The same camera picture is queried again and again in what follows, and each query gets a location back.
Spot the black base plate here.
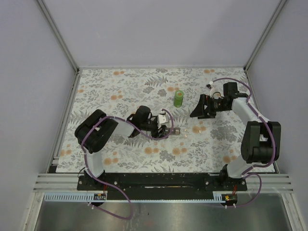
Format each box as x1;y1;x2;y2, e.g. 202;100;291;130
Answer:
77;173;247;198

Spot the aluminium frame rail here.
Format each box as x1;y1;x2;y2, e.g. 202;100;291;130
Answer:
33;173;294;193

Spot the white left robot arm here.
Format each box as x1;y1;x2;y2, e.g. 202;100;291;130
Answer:
75;105;173;190

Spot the white cable duct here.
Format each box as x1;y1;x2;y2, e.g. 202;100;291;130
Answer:
44;192;225;203

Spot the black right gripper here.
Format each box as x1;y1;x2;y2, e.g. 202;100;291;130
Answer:
190;94;230;120

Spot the green pill bottle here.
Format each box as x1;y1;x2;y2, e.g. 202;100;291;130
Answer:
173;95;183;108

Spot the right aluminium corner post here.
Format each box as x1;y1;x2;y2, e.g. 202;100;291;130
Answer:
244;0;288;73

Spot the green bottle cap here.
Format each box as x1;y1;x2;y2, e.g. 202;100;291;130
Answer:
174;90;184;100

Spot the left aluminium corner post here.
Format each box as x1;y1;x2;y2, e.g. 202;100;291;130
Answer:
35;0;79;73

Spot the floral table mat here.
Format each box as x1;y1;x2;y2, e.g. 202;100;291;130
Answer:
56;68;248;173

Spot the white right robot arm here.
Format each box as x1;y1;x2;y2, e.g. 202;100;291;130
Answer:
190;82;282;191

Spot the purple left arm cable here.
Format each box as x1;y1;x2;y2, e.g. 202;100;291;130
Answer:
81;109;174;221

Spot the aluminium corner post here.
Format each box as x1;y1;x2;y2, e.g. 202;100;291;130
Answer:
35;0;79;73
244;0;288;73

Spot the grey weekly pill organizer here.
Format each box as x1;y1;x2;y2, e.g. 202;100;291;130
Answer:
165;128;180;136

